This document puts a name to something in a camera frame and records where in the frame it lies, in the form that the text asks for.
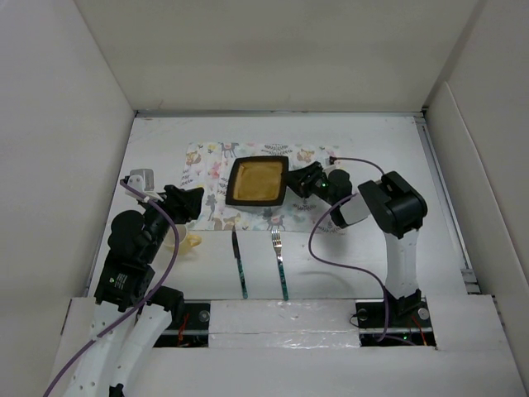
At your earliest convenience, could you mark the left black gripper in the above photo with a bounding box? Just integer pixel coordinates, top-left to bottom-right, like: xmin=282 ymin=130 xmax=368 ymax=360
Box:
xmin=139 ymin=183 xmax=203 ymax=261

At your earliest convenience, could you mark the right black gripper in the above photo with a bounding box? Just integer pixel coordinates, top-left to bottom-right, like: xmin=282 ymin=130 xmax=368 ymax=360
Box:
xmin=282 ymin=160 xmax=336 ymax=206

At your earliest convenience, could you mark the yellow mug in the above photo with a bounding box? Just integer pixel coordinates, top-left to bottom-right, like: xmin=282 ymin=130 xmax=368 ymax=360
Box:
xmin=163 ymin=224 xmax=203 ymax=255

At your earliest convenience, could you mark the square black yellow plate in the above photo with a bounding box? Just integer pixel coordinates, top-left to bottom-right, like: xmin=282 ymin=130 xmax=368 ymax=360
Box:
xmin=225 ymin=155 xmax=289 ymax=208

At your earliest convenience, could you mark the patterned cloth placemat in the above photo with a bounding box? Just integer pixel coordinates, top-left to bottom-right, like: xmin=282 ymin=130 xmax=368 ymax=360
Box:
xmin=180 ymin=142 xmax=339 ymax=233

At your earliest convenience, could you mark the fork with green handle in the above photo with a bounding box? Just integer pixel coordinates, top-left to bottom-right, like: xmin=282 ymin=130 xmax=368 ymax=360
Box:
xmin=271 ymin=228 xmax=289 ymax=301

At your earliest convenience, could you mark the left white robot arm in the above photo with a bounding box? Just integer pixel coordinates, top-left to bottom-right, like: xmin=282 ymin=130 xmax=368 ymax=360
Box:
xmin=64 ymin=180 xmax=204 ymax=396

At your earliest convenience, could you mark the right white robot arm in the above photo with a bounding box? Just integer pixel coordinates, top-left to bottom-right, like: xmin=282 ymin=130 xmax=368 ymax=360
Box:
xmin=284 ymin=162 xmax=427 ymax=326

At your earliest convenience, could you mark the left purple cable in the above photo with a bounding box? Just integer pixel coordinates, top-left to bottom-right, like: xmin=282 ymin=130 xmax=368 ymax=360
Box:
xmin=42 ymin=178 xmax=180 ymax=397

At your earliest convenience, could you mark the purple cable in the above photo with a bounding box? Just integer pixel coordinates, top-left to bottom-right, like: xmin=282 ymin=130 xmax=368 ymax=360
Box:
xmin=307 ymin=155 xmax=393 ymax=342
xmin=42 ymin=178 xmax=180 ymax=397

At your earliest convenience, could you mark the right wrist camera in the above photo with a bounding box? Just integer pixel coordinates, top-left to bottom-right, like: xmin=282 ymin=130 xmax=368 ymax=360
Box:
xmin=323 ymin=156 xmax=341 ymax=170

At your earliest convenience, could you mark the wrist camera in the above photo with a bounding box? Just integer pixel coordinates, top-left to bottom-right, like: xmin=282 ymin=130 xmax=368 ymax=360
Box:
xmin=323 ymin=156 xmax=341 ymax=170
xmin=121 ymin=168 xmax=159 ymax=202

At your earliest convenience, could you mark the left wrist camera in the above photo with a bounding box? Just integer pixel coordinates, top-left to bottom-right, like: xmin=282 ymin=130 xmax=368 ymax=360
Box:
xmin=121 ymin=168 xmax=159 ymax=202

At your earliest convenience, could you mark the knife with green handle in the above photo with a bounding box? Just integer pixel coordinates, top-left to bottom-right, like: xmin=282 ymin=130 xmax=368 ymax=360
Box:
xmin=231 ymin=227 xmax=248 ymax=299

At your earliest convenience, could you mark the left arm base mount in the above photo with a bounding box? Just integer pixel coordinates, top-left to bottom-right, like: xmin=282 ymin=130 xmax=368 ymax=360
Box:
xmin=154 ymin=300 xmax=211 ymax=348

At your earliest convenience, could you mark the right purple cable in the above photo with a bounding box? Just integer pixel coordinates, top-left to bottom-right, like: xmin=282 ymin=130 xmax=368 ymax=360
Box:
xmin=307 ymin=155 xmax=393 ymax=342

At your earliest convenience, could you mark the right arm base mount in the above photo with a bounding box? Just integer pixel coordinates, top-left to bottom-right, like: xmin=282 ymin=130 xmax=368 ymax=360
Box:
xmin=350 ymin=289 xmax=436 ymax=347

